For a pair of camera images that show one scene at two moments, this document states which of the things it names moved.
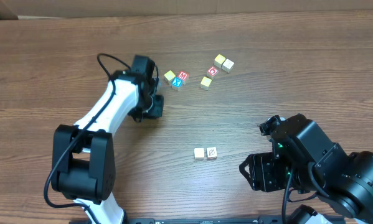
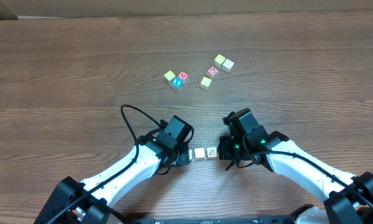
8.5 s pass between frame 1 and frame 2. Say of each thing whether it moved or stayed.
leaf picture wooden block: stayed
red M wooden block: stayed
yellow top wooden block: stayed
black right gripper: moved
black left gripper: moved
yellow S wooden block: stayed
